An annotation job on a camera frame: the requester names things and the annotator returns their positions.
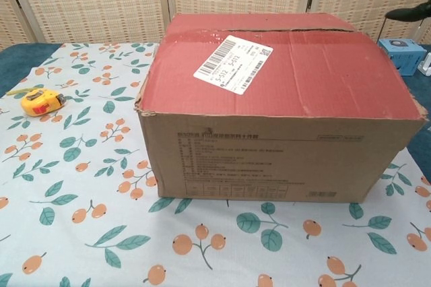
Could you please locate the yellow tape measure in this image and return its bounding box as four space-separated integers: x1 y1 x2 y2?
6 86 67 118

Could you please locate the red-lidded brown cardboard box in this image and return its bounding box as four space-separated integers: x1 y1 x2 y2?
134 12 428 204

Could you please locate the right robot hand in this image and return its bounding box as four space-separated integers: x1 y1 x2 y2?
385 0 431 22

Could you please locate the floral print tablecloth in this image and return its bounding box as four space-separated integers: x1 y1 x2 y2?
0 42 431 287

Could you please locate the blue cube device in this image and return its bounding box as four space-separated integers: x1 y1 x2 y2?
376 38 427 76

